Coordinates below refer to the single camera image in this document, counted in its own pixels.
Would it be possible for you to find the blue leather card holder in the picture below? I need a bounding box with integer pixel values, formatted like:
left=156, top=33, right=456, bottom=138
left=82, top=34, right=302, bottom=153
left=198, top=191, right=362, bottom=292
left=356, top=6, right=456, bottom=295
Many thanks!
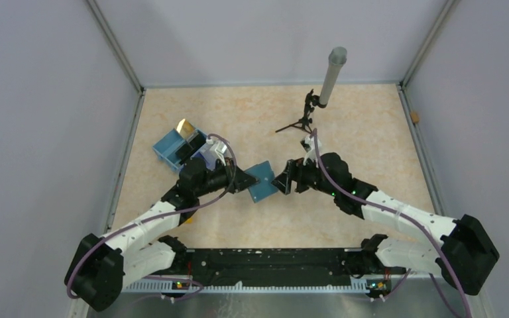
left=246, top=160, right=278, bottom=203

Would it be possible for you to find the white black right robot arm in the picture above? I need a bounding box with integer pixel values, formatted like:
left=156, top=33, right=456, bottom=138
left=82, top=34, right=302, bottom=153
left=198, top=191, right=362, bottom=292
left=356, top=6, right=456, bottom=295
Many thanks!
left=272, top=152, right=500, bottom=295

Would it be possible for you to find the aluminium table frame rail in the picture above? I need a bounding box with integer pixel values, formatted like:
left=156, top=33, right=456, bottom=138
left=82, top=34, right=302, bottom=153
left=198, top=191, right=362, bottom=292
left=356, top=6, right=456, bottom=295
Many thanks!
left=397, top=83, right=479, bottom=278

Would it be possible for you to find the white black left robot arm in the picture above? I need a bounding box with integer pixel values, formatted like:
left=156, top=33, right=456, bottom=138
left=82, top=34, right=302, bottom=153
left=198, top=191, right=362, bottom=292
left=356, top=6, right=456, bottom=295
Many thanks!
left=64, top=158, right=260, bottom=311

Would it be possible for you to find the white toothed cable strip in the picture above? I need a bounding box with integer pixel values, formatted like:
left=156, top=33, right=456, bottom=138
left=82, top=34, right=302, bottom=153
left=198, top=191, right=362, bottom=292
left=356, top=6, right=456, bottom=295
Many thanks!
left=123, top=279, right=370, bottom=293

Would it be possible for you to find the grey tube on stand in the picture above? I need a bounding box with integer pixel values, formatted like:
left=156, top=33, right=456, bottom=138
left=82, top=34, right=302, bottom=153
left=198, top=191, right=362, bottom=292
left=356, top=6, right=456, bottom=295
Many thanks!
left=318, top=46, right=347, bottom=108

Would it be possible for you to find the blue compartment organizer tray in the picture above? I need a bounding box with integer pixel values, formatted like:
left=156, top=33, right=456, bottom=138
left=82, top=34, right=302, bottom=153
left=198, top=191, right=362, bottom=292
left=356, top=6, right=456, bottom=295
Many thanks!
left=152, top=129, right=216, bottom=173

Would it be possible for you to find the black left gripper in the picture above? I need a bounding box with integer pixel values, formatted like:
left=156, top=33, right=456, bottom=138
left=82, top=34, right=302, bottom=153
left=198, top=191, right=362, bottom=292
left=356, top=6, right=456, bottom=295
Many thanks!
left=195, top=156, right=260, bottom=197

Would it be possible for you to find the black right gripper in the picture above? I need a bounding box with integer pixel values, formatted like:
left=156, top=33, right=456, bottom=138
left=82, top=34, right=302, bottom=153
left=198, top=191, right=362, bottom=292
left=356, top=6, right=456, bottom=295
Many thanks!
left=270, top=153, right=338, bottom=197

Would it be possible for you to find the black mini tripod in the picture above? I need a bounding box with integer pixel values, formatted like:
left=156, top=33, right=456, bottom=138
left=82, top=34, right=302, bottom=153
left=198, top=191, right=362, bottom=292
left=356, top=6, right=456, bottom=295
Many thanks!
left=276, top=89, right=319, bottom=134

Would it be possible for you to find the gold credit card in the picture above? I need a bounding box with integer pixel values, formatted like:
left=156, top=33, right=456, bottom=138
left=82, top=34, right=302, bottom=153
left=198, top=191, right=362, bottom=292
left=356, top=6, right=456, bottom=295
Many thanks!
left=176, top=119, right=196, bottom=139

